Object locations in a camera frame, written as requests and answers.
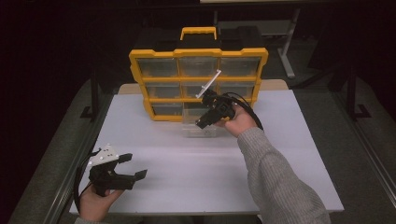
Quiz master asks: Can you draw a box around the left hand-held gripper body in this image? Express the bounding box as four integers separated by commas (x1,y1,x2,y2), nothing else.
88,143,136,198

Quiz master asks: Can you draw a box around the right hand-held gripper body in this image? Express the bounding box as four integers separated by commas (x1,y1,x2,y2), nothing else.
195,69,236,121

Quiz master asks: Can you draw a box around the clear plastic drawer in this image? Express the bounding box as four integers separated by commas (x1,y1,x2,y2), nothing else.
181,106,219,138

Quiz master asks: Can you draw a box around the yellow black organizer case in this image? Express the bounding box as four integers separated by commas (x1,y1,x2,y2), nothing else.
128,26,269,123

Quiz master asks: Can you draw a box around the person's right hand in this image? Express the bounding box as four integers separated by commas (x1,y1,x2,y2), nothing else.
214,105,259,138

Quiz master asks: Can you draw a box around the person's left hand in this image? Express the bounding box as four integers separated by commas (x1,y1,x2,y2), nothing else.
78,185,125,222

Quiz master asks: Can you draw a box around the grid of clear closed drawers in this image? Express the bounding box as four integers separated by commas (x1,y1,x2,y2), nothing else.
136,56,262,117

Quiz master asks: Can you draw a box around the black metal stand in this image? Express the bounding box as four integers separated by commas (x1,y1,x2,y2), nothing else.
79,71,101,120
346,63,372,121

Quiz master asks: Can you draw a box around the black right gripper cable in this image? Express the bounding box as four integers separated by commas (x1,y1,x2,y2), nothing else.
223,91,264,131

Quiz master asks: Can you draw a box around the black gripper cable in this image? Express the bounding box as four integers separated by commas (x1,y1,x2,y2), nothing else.
73,148,101,214
223,91,264,131

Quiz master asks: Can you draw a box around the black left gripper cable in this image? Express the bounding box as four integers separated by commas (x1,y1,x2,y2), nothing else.
73,148,101,214

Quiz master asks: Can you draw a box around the aluminium frame rail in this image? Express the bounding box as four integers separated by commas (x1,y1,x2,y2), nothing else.
330,90,396,200
46,92,115,224

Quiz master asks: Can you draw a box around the white metal desk frame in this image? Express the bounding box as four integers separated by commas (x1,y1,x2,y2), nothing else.
214,8,302,79

